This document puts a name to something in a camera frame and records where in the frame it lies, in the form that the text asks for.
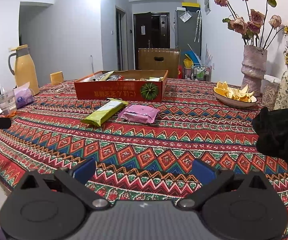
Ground clear plastic cup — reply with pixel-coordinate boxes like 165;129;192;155
0;89;17;118

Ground purple tissue pack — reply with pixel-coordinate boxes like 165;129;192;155
13;82;34;109

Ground patterned red tablecloth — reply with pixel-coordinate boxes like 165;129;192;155
0;79;288;239

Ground yellow thermos jug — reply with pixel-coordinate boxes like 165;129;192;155
8;44;40;96

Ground green snack bar pack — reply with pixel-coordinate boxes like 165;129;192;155
81;98;128;127

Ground yellow ceramic cup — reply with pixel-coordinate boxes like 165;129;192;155
50;72;64;86

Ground black fabric bundle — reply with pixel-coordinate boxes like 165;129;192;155
252;107;288;164

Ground pink snack pack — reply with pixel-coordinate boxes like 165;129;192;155
118;105;160;124

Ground glass jar of grains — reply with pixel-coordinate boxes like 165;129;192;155
261;74;280;111

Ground floral white vase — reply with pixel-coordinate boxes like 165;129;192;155
274;65;288;110

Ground red cardboard snack box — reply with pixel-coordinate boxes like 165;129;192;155
74;70;168;102

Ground pink textured vase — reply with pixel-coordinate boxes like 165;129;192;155
241;45;267;98

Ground brown cardboard carton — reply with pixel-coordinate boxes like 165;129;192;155
139;48;180;79

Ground grey refrigerator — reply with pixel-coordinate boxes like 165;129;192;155
175;7;201;56

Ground dark entrance door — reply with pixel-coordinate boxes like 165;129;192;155
133;12;170;69

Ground dried pink roses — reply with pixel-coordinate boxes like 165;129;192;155
211;0;284;48

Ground yellow box on fridge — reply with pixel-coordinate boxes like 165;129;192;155
181;2;200;10

